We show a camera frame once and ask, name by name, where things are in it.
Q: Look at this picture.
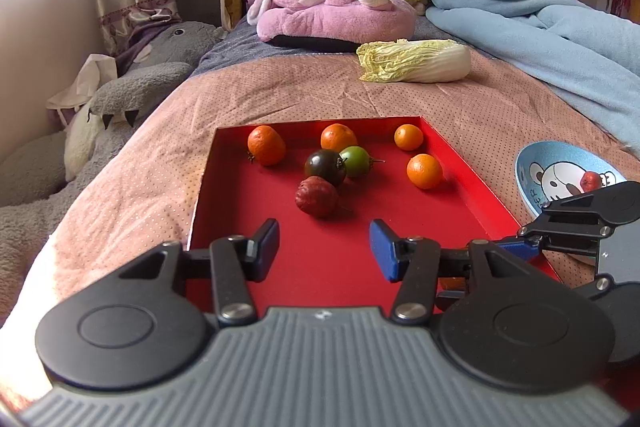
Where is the dark red wrinkled fruit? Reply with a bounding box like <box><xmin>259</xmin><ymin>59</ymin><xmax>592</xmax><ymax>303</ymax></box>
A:
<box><xmin>295</xmin><ymin>176</ymin><xmax>338</xmax><ymax>219</ymax></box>

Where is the pink plush rabbit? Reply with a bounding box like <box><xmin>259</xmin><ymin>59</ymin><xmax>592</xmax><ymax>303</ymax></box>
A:
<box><xmin>246</xmin><ymin>0</ymin><xmax>416</xmax><ymax>50</ymax></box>

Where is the light blue fleece blanket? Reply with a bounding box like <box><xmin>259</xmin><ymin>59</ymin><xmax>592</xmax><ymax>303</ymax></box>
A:
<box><xmin>425</xmin><ymin>0</ymin><xmax>639</xmax><ymax>154</ymax></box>

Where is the napa cabbage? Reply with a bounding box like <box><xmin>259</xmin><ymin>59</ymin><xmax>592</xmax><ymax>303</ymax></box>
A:
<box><xmin>356</xmin><ymin>39</ymin><xmax>471</xmax><ymax>83</ymax></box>

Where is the grey bed sheet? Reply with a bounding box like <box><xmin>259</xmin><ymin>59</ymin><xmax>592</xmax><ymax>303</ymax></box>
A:
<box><xmin>190</xmin><ymin>15</ymin><xmax>473</xmax><ymax>77</ymax></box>

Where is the small red fruit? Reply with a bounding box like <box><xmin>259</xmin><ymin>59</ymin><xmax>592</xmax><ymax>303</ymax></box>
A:
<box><xmin>580</xmin><ymin>171</ymin><xmax>602</xmax><ymax>193</ymax></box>

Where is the green tomato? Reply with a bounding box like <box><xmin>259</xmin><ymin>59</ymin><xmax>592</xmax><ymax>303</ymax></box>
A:
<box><xmin>340</xmin><ymin>145</ymin><xmax>385</xmax><ymax>180</ymax></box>

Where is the white plastic bag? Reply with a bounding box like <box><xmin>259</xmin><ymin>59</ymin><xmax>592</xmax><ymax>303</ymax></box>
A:
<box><xmin>46</xmin><ymin>53</ymin><xmax>117</xmax><ymax>110</ymax></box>

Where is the orange mandarin with stem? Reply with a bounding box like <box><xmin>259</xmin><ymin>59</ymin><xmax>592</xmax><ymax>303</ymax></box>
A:
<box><xmin>247</xmin><ymin>126</ymin><xmax>286</xmax><ymax>167</ymax></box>

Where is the small orange kumquat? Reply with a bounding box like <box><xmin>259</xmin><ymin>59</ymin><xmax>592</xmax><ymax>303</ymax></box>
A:
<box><xmin>394</xmin><ymin>124</ymin><xmax>424</xmax><ymax>152</ymax></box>

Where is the pink dotted bedspread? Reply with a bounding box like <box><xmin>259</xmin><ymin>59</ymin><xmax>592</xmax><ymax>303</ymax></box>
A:
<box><xmin>1</xmin><ymin>53</ymin><xmax>639</xmax><ymax>410</ymax></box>

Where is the blue cartoon plate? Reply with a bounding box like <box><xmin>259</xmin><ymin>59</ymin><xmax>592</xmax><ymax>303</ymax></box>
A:
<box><xmin>514</xmin><ymin>140</ymin><xmax>628</xmax><ymax>268</ymax></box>

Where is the dark purple tomato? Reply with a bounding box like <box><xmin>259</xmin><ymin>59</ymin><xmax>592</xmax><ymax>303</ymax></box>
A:
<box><xmin>304</xmin><ymin>150</ymin><xmax>346</xmax><ymax>186</ymax></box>

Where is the grey plush shark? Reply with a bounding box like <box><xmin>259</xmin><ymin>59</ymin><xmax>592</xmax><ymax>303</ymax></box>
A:
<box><xmin>1</xmin><ymin>22</ymin><xmax>226</xmax><ymax>317</ymax></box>

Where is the red shallow box tray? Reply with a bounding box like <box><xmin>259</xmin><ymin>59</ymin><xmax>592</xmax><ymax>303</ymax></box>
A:
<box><xmin>189</xmin><ymin>116</ymin><xmax>520</xmax><ymax>312</ymax></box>

